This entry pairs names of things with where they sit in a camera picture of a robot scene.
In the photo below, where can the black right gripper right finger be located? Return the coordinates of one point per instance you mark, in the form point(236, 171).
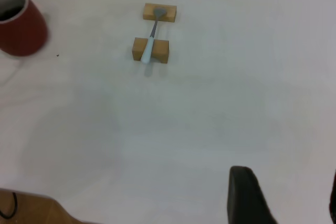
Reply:
point(333, 208)

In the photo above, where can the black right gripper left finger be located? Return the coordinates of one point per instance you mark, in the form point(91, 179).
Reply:
point(246, 200)

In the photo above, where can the red ceramic mug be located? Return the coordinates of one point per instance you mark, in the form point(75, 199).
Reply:
point(23, 37)

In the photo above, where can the dark coffee liquid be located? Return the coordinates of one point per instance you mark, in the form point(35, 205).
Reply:
point(8, 14)

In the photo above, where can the arched wooden block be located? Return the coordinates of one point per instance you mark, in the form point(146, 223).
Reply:
point(160, 49)

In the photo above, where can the rectangular wooden block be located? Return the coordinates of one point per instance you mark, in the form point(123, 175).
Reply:
point(169, 14)

